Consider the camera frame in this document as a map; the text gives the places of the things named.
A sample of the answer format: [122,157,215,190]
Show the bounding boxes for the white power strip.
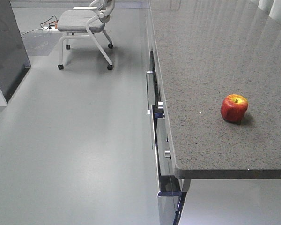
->
[42,27,58,31]

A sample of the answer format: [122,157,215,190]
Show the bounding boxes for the silver oven knob upper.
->
[157,101,163,110]

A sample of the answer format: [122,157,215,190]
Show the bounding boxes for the white power cable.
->
[20,28,43,37]

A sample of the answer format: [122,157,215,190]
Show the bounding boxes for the silver oven knob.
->
[163,149,171,158]
[157,101,163,110]

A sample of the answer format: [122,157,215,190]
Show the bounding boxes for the red yellow apple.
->
[220,94,248,122]

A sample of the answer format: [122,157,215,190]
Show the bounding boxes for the grey kitchen counter cabinet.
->
[150,0,281,225]

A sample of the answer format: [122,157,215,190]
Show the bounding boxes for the silver oven door handle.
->
[145,70,153,114]

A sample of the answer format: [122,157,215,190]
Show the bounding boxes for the silver oven knob lower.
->
[163,149,171,158]

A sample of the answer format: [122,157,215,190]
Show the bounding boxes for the grey white office chair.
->
[57,0,115,70]

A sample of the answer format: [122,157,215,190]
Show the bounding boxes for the dark grey fridge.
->
[0,0,31,106]

